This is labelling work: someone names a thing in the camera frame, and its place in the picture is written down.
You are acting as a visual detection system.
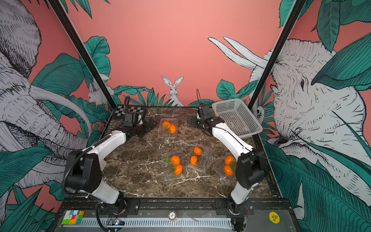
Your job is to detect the orange in left container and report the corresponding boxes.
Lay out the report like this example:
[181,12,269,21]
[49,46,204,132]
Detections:
[162,121,172,129]

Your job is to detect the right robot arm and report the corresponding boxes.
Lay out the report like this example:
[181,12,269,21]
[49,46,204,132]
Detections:
[187,116,266,205]

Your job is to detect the orange in container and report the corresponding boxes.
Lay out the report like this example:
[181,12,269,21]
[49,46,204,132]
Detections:
[162,121,172,129]
[223,165,234,177]

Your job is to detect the orange in right container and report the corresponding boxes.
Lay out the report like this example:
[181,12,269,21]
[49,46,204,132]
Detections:
[223,165,234,177]

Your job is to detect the orange with leaf centre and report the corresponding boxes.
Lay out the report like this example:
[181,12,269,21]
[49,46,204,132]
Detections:
[170,156,181,166]

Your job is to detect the right black frame post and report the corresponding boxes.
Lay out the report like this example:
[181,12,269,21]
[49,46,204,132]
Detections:
[248,0,306,110]

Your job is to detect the yellow round sticker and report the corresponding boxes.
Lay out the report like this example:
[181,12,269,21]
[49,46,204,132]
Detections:
[269,211,280,224]

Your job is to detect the white slotted cable duct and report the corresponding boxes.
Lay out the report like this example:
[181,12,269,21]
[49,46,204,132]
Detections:
[62,217,232,229]

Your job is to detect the black white checkerboard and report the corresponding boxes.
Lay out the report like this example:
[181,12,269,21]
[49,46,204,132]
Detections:
[112,105,147,120]

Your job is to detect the black front rail frame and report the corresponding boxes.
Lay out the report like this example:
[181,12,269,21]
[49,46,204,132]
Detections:
[50,197,301,232]

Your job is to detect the left black frame post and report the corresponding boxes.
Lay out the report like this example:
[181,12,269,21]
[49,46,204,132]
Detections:
[48,0,117,109]

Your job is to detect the white perforated plastic basket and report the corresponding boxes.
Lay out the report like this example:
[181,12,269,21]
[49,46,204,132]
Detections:
[212,99,263,139]

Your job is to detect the colourful rubik cube front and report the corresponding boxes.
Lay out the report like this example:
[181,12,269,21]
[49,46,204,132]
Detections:
[61,210,85,225]

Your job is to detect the clear clamshell container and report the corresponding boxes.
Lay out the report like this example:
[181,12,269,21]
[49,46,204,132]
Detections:
[161,151,187,182]
[158,118,178,139]
[213,155,237,183]
[185,145,212,173]

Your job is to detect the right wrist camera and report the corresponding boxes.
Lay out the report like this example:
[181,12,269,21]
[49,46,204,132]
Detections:
[197,104,214,121]

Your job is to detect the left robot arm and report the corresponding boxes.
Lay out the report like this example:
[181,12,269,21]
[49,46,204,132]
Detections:
[61,96,157,205]

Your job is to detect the black frame post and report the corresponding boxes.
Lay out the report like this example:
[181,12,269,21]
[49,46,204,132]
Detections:
[48,0,117,109]
[248,0,306,110]

